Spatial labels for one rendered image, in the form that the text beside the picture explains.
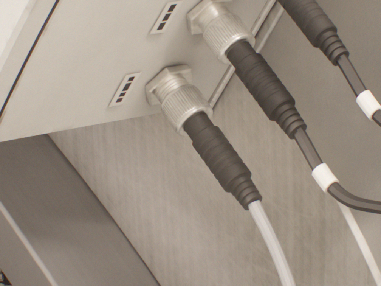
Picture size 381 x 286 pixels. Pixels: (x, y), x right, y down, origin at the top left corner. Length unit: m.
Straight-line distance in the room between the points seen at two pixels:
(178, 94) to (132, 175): 0.09
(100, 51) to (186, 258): 0.12
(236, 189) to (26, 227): 0.12
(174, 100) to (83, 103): 0.03
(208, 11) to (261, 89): 0.04
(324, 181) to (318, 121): 0.06
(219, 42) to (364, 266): 0.10
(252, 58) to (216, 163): 0.04
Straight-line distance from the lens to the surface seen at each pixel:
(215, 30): 0.82
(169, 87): 0.84
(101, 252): 0.92
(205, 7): 0.82
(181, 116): 0.84
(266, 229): 0.82
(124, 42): 0.82
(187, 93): 0.84
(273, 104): 0.80
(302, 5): 0.79
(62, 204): 0.94
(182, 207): 0.91
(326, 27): 0.78
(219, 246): 0.89
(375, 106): 0.77
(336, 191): 0.79
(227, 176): 0.83
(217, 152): 0.83
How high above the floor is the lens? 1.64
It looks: 8 degrees down
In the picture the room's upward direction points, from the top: 3 degrees counter-clockwise
